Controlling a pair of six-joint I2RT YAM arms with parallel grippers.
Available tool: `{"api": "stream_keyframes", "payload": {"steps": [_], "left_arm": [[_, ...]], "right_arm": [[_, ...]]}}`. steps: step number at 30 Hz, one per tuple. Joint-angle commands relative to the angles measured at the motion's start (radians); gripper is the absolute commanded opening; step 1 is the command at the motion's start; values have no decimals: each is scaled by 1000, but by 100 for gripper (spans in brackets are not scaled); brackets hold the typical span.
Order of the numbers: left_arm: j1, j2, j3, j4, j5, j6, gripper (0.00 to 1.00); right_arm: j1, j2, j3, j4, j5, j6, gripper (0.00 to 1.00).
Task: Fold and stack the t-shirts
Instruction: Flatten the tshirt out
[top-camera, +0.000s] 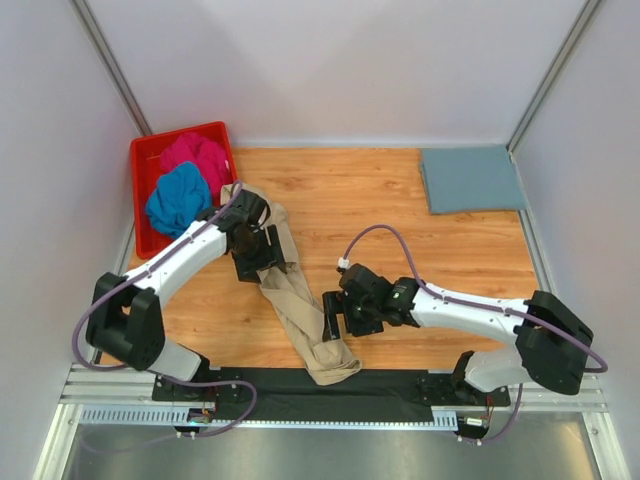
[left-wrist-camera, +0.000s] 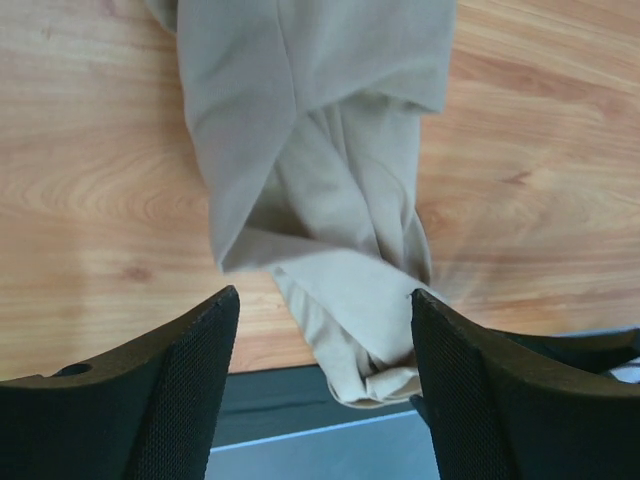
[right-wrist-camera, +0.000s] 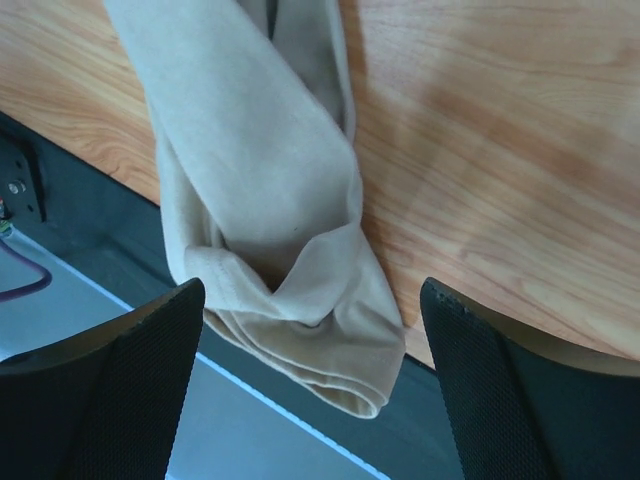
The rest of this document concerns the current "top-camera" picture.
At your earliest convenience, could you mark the beige t shirt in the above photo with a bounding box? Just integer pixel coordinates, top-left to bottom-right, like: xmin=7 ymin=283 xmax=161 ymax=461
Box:
xmin=219 ymin=182 xmax=363 ymax=387

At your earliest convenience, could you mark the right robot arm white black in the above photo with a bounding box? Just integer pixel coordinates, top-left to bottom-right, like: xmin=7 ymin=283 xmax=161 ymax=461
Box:
xmin=322 ymin=276 xmax=593 ymax=396

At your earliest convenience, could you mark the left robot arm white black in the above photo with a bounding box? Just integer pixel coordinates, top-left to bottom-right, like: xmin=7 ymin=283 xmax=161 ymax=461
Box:
xmin=82 ymin=189 xmax=286 ymax=386

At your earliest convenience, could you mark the crumpled magenta t shirt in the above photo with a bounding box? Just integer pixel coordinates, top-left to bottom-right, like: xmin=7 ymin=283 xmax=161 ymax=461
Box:
xmin=160 ymin=132 xmax=233 ymax=203

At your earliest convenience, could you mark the crumpled blue t shirt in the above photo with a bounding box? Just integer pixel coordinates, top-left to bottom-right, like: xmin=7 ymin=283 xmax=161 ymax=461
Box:
xmin=145 ymin=162 xmax=212 ymax=240

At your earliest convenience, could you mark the red plastic bin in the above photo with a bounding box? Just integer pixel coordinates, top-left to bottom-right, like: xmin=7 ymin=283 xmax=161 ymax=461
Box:
xmin=130 ymin=121 xmax=237 ymax=259

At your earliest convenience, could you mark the folded grey-blue t shirt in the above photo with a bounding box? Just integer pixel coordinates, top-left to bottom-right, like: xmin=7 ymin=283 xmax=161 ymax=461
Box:
xmin=419 ymin=145 xmax=526 ymax=215

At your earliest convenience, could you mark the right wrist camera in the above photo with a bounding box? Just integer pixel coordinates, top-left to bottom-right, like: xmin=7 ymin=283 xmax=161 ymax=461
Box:
xmin=336 ymin=258 xmax=393 ymax=302

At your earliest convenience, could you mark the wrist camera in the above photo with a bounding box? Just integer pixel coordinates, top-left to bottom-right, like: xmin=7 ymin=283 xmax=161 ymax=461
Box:
xmin=336 ymin=258 xmax=393 ymax=302
xmin=234 ymin=190 xmax=271 ymax=228

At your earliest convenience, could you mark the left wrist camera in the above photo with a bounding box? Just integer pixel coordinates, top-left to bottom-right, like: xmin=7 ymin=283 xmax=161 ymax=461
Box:
xmin=234 ymin=190 xmax=271 ymax=228

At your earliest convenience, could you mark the white slotted cable duct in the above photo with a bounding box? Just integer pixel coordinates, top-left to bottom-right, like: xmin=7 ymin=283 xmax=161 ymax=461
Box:
xmin=79 ymin=405 xmax=458 ymax=432

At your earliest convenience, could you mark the aluminium frame rail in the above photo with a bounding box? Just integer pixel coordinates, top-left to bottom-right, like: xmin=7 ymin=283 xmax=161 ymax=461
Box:
xmin=35 ymin=366 xmax=631 ymax=479

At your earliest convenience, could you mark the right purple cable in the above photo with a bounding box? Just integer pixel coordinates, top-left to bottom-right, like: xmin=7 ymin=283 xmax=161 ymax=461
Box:
xmin=339 ymin=224 xmax=610 ymax=449

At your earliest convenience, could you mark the left corner aluminium post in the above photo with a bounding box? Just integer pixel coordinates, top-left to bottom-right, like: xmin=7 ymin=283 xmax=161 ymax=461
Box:
xmin=69 ymin=0 xmax=153 ymax=136

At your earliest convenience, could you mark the corner aluminium post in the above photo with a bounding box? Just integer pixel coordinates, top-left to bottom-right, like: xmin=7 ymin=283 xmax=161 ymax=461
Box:
xmin=69 ymin=0 xmax=153 ymax=136
xmin=506 ymin=0 xmax=604 ymax=155

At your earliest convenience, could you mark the right corner aluminium post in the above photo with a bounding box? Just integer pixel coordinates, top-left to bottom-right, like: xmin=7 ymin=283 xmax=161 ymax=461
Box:
xmin=506 ymin=0 xmax=604 ymax=155

